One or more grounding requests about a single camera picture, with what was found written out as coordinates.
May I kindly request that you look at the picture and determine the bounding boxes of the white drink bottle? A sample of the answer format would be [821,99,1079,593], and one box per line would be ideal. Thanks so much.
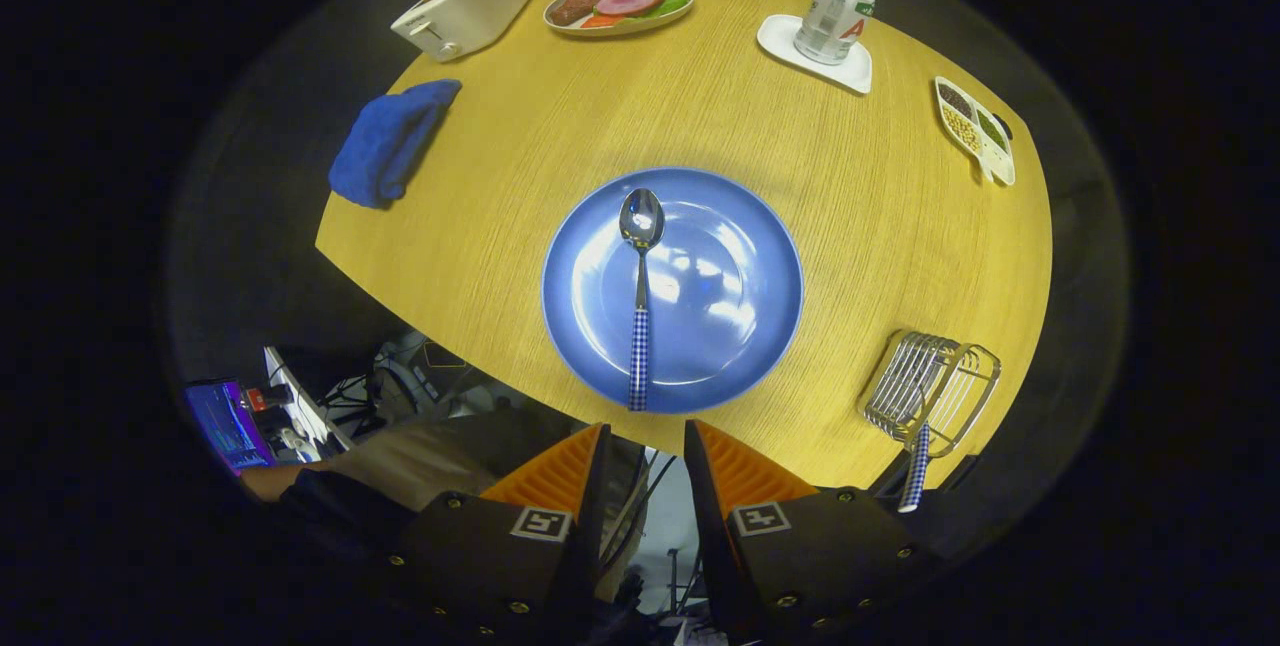
[793,0,877,66]

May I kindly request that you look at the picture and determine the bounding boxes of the large brown meat piece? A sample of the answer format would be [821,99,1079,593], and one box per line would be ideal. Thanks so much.
[550,0,614,27]

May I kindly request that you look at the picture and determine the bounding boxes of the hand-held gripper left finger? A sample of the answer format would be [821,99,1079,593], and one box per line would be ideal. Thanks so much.
[385,422,613,646]

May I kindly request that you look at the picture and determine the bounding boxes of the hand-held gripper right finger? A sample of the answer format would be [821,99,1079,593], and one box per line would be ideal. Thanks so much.
[684,419,941,646]

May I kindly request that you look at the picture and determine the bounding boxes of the blue folded cloth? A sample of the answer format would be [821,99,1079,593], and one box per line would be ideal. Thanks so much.
[328,78,463,210]

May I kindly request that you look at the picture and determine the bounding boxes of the blue round plate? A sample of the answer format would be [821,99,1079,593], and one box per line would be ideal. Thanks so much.
[541,166,805,415]

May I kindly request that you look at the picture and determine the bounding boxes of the white square coaster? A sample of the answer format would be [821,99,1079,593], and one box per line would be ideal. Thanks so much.
[757,14,873,95]

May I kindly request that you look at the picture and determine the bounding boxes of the beige food plate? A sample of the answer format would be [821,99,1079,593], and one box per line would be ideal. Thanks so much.
[543,0,696,37]

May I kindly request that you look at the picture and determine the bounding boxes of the white divided bean dish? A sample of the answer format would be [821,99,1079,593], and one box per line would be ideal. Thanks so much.
[934,76,1017,187]

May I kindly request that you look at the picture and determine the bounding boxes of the metal wire cutlery basket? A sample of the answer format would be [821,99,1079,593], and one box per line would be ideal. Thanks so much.
[857,329,1002,460]

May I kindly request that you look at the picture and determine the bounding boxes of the white power strip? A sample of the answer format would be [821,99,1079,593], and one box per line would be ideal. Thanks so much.
[263,346,353,454]

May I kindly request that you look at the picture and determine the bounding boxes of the black floor cable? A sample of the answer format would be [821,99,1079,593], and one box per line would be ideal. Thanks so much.
[600,456,681,577]

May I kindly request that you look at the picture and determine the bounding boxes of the person's beige trousers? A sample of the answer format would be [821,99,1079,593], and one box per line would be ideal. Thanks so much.
[330,416,561,517]

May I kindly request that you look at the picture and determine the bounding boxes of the spoon with blue checked handle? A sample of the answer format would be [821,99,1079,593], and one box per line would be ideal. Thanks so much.
[619,188,666,413]

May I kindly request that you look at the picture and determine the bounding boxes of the fork with blue checked handle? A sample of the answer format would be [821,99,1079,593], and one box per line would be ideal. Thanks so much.
[897,421,932,514]

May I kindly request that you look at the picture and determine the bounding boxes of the white toaster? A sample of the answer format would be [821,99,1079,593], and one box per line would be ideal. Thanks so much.
[390,0,532,64]

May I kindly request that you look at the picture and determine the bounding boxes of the phone with purple screen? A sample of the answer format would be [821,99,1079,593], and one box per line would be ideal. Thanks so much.
[185,379,278,474]

